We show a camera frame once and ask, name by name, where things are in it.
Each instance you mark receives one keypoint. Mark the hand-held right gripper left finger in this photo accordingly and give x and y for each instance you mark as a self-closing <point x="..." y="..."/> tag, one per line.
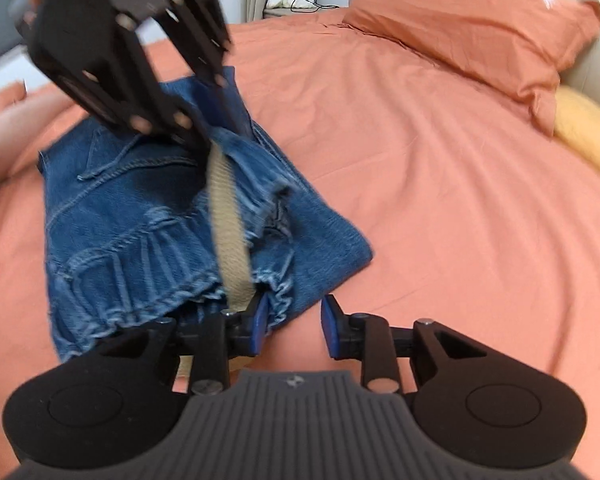
<point x="257" y="325"/>

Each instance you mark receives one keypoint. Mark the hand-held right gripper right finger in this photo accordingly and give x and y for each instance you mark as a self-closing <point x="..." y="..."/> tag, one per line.
<point x="331" y="327"/>

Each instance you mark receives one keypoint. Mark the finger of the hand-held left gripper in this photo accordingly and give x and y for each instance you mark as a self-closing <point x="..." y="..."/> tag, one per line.
<point x="150" y="105"/>
<point x="225" y="100"/>

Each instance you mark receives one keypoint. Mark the blue denim pants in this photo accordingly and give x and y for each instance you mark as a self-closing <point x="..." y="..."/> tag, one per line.
<point x="130" y="200"/>

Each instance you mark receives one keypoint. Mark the beige webbing belt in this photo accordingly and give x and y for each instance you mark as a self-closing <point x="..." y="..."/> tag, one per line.
<point x="230" y="220"/>

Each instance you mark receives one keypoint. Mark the bedside table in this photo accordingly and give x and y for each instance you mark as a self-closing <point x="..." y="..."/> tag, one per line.
<point x="300" y="12"/>

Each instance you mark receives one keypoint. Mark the orange bed cover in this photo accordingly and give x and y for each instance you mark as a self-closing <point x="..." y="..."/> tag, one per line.
<point x="430" y="210"/>

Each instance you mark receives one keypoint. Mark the orange pillow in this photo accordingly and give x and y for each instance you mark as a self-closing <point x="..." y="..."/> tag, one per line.
<point x="480" y="30"/>

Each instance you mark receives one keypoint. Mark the pale yellow pillow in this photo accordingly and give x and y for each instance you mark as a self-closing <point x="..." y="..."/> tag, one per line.
<point x="590" y="130"/>

